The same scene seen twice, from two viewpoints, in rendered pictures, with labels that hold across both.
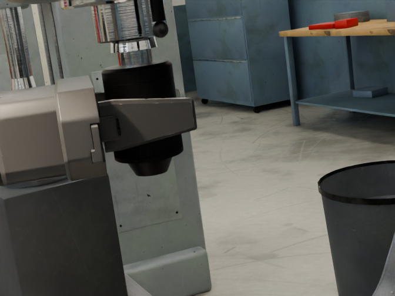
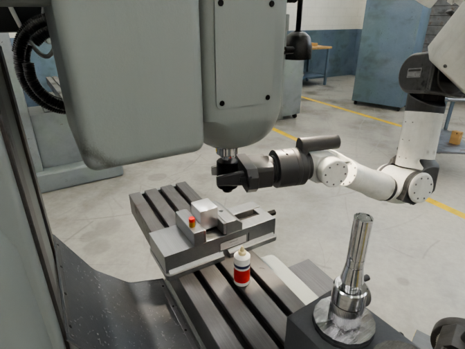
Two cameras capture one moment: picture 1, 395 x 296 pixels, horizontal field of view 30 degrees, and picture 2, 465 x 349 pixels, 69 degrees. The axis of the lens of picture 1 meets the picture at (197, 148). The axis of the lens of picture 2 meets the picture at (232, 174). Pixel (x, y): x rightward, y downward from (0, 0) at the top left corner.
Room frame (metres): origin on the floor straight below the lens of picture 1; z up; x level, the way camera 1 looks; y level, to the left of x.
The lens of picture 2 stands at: (1.17, -0.02, 1.55)
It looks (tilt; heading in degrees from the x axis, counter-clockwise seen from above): 25 degrees down; 175
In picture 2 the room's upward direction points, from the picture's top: straight up
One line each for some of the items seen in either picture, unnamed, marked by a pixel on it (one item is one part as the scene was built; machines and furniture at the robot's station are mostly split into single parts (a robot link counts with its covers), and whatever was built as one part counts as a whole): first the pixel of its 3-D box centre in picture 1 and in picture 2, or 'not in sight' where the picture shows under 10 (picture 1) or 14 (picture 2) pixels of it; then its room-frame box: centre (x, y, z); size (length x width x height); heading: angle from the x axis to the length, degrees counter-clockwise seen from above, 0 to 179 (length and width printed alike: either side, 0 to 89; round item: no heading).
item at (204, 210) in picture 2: not in sight; (204, 214); (0.37, -0.02, 1.05); 0.06 x 0.05 x 0.06; 26
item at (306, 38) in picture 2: not in sight; (297, 44); (0.32, 0.21, 1.48); 0.07 x 0.07 x 0.06
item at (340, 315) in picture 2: not in sight; (347, 304); (0.82, 0.18, 1.17); 0.05 x 0.05 x 0.06
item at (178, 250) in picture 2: not in sight; (214, 229); (0.35, 0.01, 0.99); 0.35 x 0.15 x 0.11; 116
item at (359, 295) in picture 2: not in sight; (350, 287); (0.82, 0.18, 1.20); 0.05 x 0.05 x 0.01
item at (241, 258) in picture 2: not in sight; (241, 264); (0.51, 0.07, 0.99); 0.04 x 0.04 x 0.11
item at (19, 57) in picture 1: (18, 59); (356, 253); (0.82, 0.18, 1.26); 0.03 x 0.03 x 0.11
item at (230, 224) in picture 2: not in sight; (222, 216); (0.34, 0.03, 1.03); 0.12 x 0.06 x 0.04; 26
